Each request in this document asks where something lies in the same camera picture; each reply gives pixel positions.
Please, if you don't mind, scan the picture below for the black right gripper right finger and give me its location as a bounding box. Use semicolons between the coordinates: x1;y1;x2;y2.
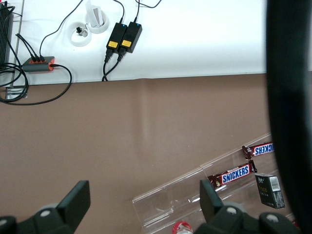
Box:
195;179;301;234

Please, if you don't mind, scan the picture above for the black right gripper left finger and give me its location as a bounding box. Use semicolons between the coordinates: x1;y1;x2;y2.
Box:
0;180;91;234

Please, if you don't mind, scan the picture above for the clear acrylic display stand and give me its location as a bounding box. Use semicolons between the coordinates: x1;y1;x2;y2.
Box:
132;132;297;230

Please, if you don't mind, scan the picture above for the Snickers bar full logo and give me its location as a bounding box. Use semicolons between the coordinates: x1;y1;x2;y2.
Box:
207;159;258;191

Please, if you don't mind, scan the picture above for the red white bottle cap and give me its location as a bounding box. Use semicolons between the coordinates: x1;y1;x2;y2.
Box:
172;221;194;234

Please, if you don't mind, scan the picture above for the small black barcode box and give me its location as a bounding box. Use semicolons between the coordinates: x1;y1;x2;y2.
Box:
254;172;286;209

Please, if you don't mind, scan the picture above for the brown table mat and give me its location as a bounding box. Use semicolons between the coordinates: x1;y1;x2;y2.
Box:
0;74;276;234

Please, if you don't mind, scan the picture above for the Snickers bar partly covered logo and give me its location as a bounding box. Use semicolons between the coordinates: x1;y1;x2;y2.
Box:
241;142;274;161

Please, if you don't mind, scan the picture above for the grey orange USB hub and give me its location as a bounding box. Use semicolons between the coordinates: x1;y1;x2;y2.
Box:
21;56;56;74

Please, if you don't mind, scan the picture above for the small black silver clip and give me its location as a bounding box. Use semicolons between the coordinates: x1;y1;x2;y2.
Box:
76;26;89;38

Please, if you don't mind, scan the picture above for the black power adapter yellow label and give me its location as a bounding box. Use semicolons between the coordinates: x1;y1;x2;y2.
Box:
119;21;143;54
106;22;128;51

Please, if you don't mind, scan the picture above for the black ribbed device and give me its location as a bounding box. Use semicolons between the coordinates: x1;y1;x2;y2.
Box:
0;1;14;64

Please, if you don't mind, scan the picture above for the white folded paper piece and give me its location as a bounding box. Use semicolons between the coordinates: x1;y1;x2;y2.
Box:
85;0;104;28

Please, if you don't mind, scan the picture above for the silver metal bracket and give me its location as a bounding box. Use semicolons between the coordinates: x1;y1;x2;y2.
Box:
5;86;28;99

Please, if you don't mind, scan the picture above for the long black hub side cable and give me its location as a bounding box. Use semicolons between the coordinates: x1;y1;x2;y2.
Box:
0;63;73;106

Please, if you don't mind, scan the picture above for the thick black blurred cable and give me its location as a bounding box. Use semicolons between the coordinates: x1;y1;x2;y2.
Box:
265;0;312;234

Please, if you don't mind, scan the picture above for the black looped cable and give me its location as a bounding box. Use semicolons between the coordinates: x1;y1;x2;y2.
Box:
0;4;30;102

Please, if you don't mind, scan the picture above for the black adapter mains cable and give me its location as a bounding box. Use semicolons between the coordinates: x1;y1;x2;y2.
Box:
102;50;126;82
101;48;114;82

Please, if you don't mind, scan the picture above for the aluminium profile rail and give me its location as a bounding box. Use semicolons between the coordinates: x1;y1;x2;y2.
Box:
11;0;25;86

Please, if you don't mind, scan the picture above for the long black USB cable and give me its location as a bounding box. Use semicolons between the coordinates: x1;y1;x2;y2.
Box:
39;0;84;62

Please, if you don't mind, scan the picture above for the black adapter output cable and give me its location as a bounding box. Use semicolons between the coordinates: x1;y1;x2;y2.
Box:
133;0;162;23
113;0;126;24

